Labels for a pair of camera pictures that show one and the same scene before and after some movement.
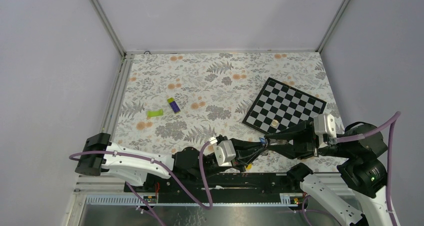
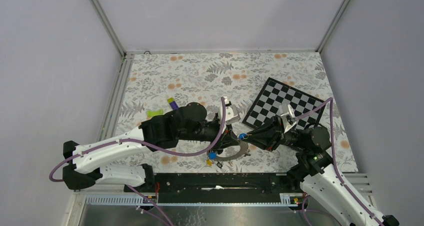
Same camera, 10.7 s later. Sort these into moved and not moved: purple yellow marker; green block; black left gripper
Moved: black left gripper
Not moved: purple yellow marker; green block
